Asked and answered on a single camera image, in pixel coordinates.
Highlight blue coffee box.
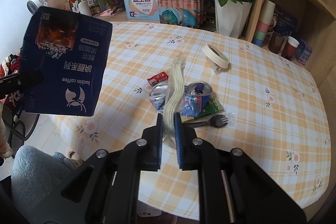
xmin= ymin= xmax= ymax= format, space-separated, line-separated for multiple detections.
xmin=20 ymin=7 xmax=113 ymax=117

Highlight crushed silver can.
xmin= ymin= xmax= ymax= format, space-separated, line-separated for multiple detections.
xmin=149 ymin=82 xmax=168 ymax=113

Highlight yellow plaid tablecloth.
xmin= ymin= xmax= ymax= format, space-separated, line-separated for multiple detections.
xmin=51 ymin=22 xmax=331 ymax=207

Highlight red lighter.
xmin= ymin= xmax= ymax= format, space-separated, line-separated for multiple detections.
xmin=147 ymin=71 xmax=169 ymax=87

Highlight dark red trash bin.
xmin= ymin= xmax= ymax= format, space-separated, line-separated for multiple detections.
xmin=136 ymin=201 xmax=199 ymax=224

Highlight dark brown cup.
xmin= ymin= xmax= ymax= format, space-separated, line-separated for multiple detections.
xmin=268 ymin=31 xmax=285 ymax=54

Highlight black plastic fork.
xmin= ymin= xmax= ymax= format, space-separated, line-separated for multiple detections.
xmin=185 ymin=114 xmax=228 ymax=128

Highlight left hand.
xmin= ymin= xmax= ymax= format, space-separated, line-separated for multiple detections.
xmin=0 ymin=103 xmax=13 ymax=159

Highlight clear packet of sticks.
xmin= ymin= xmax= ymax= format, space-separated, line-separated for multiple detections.
xmin=163 ymin=52 xmax=186 ymax=149

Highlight blue fleece leg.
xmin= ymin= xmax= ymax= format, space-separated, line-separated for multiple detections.
xmin=11 ymin=145 xmax=81 ymax=218

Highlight small blue box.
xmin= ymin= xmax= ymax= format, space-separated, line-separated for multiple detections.
xmin=294 ymin=38 xmax=313 ymax=65

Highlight green snack wrapper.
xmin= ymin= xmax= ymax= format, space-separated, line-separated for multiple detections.
xmin=194 ymin=93 xmax=224 ymax=119

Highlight white rose vase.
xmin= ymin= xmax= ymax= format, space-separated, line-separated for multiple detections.
xmin=215 ymin=0 xmax=252 ymax=38

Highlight red paper cup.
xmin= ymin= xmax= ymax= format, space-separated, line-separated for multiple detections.
xmin=281 ymin=36 xmax=299 ymax=60

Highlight wooden shelf unit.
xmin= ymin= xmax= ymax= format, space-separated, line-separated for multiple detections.
xmin=245 ymin=0 xmax=336 ymax=83

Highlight stacked pastel cups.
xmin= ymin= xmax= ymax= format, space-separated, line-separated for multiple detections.
xmin=252 ymin=0 xmax=276 ymax=47

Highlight masking tape roll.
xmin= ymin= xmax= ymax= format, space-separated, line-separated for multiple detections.
xmin=202 ymin=44 xmax=230 ymax=73

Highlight orange flowers white vase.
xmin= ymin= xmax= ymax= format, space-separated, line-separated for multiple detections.
xmin=64 ymin=0 xmax=93 ymax=17

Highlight crushed blue can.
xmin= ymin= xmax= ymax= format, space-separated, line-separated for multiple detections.
xmin=182 ymin=81 xmax=213 ymax=117

